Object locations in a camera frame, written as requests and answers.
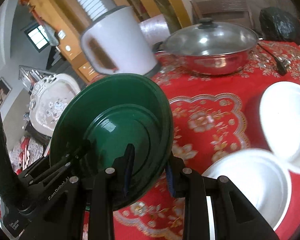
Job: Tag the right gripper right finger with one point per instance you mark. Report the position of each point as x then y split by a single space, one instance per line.
217 202

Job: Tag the white foam bowl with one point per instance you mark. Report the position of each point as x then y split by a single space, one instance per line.
280 121
261 177

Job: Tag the wooden cabinet door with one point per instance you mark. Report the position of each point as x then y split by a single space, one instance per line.
74 20

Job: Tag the green plastic bowl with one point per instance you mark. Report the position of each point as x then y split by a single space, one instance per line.
112 113

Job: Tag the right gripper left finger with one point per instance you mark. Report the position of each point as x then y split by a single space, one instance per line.
101 193

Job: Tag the white electric kettle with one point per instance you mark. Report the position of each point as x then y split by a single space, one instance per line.
115 44

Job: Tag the framed wall picture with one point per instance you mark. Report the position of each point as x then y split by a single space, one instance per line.
5 90

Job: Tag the sofa with floral cover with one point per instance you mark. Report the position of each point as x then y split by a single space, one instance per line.
25 152

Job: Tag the steel pot with glass lid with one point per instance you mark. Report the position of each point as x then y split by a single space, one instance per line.
210 47

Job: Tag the dark green plastic bag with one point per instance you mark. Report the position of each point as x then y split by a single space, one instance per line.
279 25

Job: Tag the grey hanging towel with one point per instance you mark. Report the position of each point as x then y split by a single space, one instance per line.
51 35

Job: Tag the white ornate chair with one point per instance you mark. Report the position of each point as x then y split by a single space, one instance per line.
49 98

